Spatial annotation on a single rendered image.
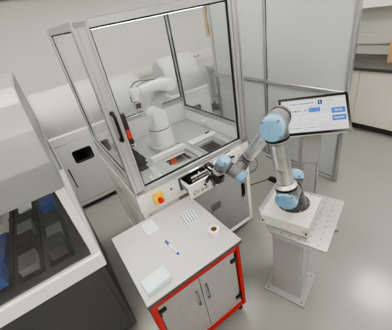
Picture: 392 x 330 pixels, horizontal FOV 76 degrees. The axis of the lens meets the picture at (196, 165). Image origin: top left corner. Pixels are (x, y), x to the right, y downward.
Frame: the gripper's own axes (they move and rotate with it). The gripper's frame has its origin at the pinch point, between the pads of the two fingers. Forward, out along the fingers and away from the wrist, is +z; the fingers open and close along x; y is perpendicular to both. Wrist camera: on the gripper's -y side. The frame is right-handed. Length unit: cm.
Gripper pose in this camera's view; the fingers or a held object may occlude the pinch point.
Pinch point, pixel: (209, 181)
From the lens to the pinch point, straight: 176.3
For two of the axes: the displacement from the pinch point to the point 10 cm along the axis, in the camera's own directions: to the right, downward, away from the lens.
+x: 8.1, -4.2, 4.0
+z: -1.8, 4.8, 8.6
